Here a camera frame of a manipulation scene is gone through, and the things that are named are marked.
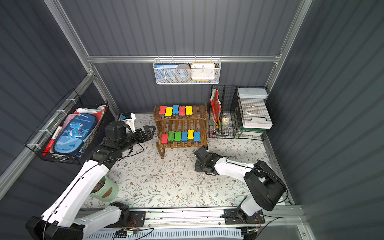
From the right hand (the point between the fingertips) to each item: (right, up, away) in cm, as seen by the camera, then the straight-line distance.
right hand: (201, 164), depth 90 cm
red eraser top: (-11, +31, -7) cm, 34 cm away
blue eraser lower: (-3, +18, -3) cm, 18 cm away
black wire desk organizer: (+28, +33, +13) cm, 45 cm away
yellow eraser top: (-7, +33, -6) cm, 34 cm away
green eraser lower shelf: (-18, +17, -3) cm, 25 cm away
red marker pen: (-67, +12, -27) cm, 74 cm away
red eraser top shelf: (-22, +32, -7) cm, 40 cm away
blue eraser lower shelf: (-10, +18, -3) cm, 20 cm away
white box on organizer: (+36, +47, +14) cm, 61 cm away
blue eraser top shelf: (-15, +32, -7) cm, 36 cm away
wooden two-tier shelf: (-14, +23, +6) cm, 28 cm away
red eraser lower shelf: (-21, +16, -5) cm, 27 cm away
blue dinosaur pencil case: (-57, +18, -26) cm, 65 cm away
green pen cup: (-47, -8, -17) cm, 51 cm away
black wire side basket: (-68, +34, -13) cm, 77 cm away
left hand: (-27, +22, -17) cm, 38 cm away
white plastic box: (+35, +26, +2) cm, 43 cm away
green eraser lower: (-14, +18, -3) cm, 23 cm away
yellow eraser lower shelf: (-6, +18, -3) cm, 19 cm away
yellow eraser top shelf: (-19, +31, -7) cm, 37 cm away
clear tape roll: (+32, +34, +6) cm, 47 cm away
